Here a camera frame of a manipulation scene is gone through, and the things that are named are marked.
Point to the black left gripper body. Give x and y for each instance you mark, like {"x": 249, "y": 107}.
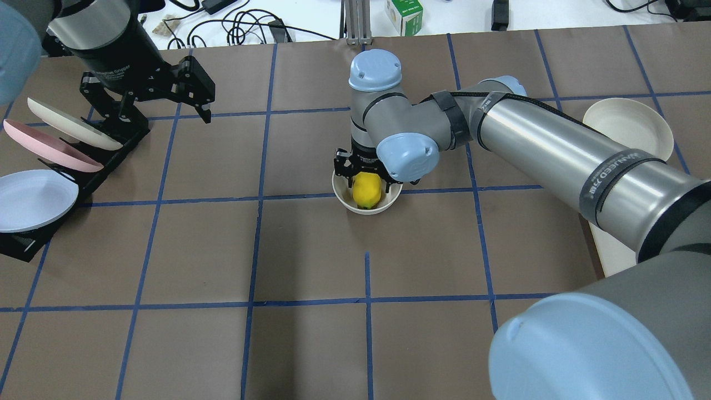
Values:
{"x": 118, "y": 54}

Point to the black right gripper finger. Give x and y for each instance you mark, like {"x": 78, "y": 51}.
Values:
{"x": 346, "y": 174}
{"x": 388, "y": 183}

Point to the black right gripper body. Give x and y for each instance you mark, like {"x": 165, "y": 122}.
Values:
{"x": 362, "y": 160}

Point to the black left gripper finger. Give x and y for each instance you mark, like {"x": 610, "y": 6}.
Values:
{"x": 122, "y": 120}
{"x": 195, "y": 87}

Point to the cream ceramic bowl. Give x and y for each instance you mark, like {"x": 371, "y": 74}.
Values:
{"x": 344, "y": 196}

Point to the yellow lemon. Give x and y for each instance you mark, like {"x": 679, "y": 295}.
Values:
{"x": 367, "y": 190}

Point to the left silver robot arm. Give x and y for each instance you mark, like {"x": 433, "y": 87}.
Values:
{"x": 85, "y": 28}

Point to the cream plate in rack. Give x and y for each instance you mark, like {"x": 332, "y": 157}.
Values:
{"x": 72, "y": 126}

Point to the pink plate in rack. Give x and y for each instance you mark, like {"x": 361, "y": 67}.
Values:
{"x": 50, "y": 148}

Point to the lavender blue plate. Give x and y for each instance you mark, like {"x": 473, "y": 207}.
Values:
{"x": 35, "y": 198}

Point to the green white small box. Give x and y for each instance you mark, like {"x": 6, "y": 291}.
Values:
{"x": 405, "y": 16}

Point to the black plate rack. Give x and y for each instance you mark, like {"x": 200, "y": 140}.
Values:
{"x": 23, "y": 246}

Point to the cream rectangular tray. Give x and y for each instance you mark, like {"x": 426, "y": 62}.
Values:
{"x": 609, "y": 256}

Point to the cream flat plate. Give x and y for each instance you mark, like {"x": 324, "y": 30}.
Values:
{"x": 632, "y": 124}

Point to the aluminium frame post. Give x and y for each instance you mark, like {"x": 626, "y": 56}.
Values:
{"x": 355, "y": 22}

